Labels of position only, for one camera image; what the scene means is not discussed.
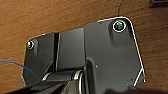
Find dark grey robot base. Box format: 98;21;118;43
20;16;147;94

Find thin blue cable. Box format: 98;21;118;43
0;58;39;81

